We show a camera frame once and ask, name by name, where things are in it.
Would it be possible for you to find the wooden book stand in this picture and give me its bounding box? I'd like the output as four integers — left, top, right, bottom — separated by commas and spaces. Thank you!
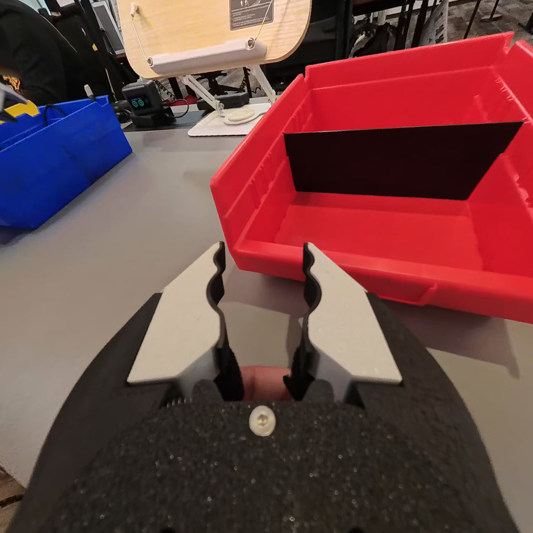
116, 0, 313, 137

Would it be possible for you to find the yellow plastic storage bin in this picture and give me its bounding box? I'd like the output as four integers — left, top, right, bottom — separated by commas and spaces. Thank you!
0, 100, 39, 124

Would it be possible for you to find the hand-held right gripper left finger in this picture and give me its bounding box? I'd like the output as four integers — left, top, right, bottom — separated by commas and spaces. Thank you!
127, 242, 245, 401

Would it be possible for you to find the black bin divider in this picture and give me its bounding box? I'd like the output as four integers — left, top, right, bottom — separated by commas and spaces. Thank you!
283, 122, 524, 201

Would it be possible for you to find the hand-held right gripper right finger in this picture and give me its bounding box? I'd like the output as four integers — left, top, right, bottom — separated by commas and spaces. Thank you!
283, 243, 403, 402

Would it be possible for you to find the red plastic storage bin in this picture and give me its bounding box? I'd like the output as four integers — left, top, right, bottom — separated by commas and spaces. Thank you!
210, 31, 533, 325

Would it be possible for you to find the black power brick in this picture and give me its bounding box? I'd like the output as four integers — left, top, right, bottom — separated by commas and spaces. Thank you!
197, 92, 250, 111

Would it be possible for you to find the small black display device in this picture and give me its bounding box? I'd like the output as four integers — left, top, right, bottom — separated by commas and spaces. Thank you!
122, 80, 175, 127

